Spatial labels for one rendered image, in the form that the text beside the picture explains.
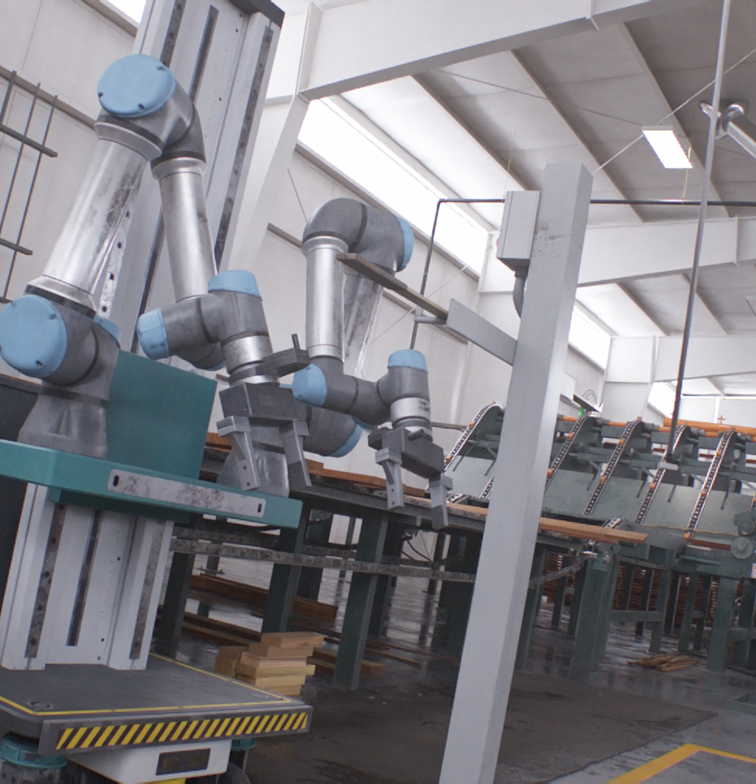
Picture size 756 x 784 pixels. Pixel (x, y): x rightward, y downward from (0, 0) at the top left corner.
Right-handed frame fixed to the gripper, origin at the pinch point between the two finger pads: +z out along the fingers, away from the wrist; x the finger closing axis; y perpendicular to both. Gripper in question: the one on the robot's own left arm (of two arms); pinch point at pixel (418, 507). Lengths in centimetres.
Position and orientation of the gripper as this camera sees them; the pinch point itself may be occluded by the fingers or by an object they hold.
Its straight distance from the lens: 183.1
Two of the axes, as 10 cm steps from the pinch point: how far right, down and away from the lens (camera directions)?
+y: 7.9, -3.3, -5.1
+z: 0.6, 8.8, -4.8
